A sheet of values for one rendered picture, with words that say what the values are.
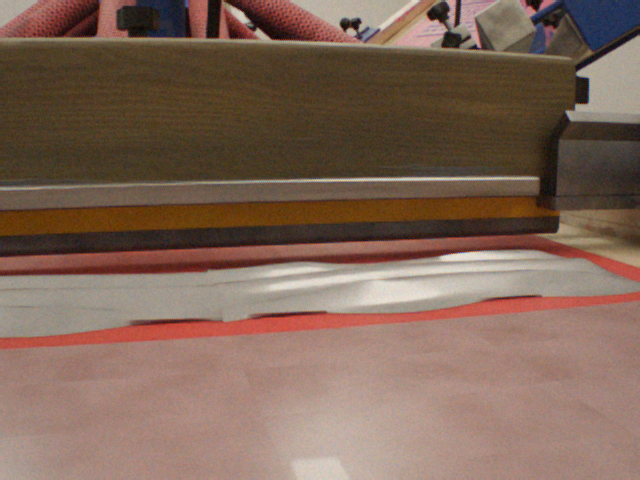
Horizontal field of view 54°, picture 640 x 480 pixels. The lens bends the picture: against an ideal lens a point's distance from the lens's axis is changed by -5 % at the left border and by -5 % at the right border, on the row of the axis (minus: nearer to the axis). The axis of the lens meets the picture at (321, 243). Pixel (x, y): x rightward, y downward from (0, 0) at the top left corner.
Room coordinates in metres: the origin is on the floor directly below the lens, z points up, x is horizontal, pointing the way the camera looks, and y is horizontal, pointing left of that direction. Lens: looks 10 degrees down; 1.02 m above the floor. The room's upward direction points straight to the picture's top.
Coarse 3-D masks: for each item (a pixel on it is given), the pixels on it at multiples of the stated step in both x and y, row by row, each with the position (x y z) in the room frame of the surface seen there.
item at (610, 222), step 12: (564, 216) 0.44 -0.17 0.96; (576, 216) 0.43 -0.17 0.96; (588, 216) 0.41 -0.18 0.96; (600, 216) 0.40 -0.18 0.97; (612, 216) 0.39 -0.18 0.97; (624, 216) 0.38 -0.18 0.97; (636, 216) 0.37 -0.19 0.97; (588, 228) 0.41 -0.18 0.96; (600, 228) 0.40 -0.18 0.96; (612, 228) 0.39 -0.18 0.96; (624, 228) 0.38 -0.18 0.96; (636, 228) 0.37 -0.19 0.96; (636, 240) 0.37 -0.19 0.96
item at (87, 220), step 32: (0, 224) 0.29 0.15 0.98; (32, 224) 0.29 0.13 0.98; (64, 224) 0.29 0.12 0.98; (96, 224) 0.30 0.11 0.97; (128, 224) 0.30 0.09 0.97; (160, 224) 0.31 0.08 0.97; (192, 224) 0.31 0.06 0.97; (224, 224) 0.31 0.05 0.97; (256, 224) 0.32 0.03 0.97; (288, 224) 0.32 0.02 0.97
